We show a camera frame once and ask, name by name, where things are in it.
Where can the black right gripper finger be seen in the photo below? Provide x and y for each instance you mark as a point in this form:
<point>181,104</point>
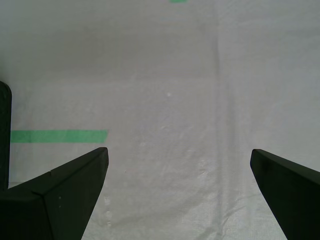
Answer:
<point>50,205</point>
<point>295,195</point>

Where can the black perforated plastic basket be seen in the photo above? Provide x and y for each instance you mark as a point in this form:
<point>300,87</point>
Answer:
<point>4,137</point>

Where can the long green tape strip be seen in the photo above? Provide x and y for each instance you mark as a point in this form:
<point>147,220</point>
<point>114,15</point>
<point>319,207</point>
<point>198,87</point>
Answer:
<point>57,136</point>

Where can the white table cloth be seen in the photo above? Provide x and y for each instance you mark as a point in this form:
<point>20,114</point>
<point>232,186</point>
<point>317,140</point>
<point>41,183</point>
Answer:
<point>175,100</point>

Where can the small green tape mark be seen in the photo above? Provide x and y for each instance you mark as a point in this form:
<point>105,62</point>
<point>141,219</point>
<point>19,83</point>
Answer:
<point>178,1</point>

